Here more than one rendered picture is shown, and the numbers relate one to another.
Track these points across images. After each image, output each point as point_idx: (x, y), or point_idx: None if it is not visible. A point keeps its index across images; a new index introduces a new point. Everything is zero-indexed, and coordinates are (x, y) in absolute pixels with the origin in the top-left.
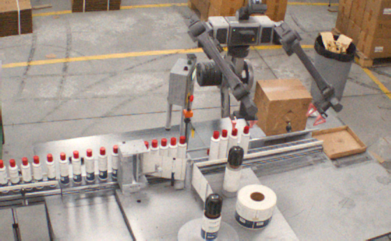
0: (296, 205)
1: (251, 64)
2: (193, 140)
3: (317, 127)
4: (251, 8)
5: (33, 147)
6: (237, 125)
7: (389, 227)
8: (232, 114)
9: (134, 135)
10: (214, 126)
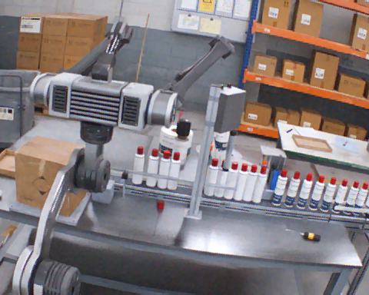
0: (124, 154)
1: (78, 146)
2: (166, 223)
3: (11, 184)
4: (132, 32)
5: (360, 262)
6: (96, 220)
7: (74, 125)
8: (181, 109)
9: (237, 248)
10: (125, 229)
